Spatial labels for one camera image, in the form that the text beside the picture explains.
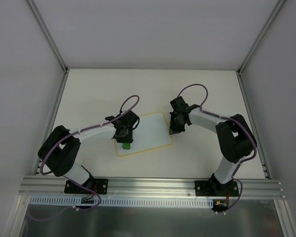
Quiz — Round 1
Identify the right aluminium frame post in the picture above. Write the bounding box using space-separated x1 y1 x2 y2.
236 0 288 180

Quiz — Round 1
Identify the green whiteboard eraser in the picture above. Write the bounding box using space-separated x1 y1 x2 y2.
122 143 131 150

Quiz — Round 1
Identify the aluminium mounting rail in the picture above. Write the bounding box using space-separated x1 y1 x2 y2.
18 176 286 200

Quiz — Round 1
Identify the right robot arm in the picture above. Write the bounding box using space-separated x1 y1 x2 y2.
169 96 257 196

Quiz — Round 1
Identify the yellow-framed small whiteboard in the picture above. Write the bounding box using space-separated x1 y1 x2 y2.
115 111 173 158

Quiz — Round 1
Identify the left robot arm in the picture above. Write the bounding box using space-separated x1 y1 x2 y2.
37 111 140 194

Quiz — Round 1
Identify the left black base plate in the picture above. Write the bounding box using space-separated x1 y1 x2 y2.
64 177 108 195

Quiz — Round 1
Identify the aluminium frame post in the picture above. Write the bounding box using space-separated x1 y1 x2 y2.
236 0 288 180
24 0 70 176

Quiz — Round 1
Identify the left aluminium frame post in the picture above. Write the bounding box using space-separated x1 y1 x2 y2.
24 0 70 176

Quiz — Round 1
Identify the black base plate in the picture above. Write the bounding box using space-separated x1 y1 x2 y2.
194 180 240 197
64 177 108 195

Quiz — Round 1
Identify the white slotted cable duct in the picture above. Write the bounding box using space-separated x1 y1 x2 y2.
30 196 214 209

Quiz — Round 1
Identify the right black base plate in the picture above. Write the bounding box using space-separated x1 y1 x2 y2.
194 180 240 197

